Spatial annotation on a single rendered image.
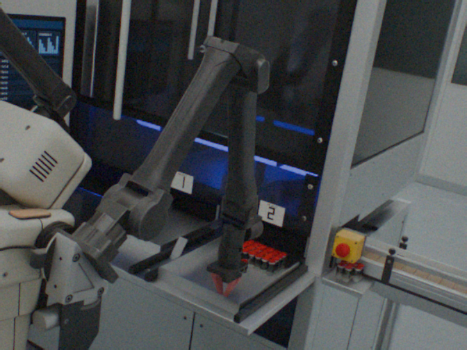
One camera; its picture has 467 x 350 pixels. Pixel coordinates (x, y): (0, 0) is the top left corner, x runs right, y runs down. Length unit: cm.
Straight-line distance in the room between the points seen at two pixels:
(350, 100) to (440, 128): 471
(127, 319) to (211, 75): 137
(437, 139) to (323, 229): 467
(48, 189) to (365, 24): 93
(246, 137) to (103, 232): 42
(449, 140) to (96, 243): 551
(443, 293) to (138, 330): 111
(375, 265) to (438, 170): 460
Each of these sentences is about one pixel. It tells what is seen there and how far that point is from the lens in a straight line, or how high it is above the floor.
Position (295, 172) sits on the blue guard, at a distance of 177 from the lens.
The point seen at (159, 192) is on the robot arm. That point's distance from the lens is 110.
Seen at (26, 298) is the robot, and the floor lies 104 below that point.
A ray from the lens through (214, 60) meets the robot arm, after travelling 117.
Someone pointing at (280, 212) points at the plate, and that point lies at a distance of 182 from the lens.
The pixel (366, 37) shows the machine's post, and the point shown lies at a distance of 165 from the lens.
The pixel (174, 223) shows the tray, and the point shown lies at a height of 88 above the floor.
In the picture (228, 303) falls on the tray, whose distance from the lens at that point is 154.
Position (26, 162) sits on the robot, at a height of 132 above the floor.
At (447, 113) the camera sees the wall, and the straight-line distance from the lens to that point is 633.
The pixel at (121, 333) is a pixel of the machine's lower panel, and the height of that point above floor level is 35.
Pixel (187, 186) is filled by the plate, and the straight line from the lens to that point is 198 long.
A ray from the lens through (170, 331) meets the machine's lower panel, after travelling 222.
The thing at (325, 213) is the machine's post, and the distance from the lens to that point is 175.
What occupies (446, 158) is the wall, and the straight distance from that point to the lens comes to 639.
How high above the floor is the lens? 167
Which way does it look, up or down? 18 degrees down
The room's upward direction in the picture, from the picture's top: 9 degrees clockwise
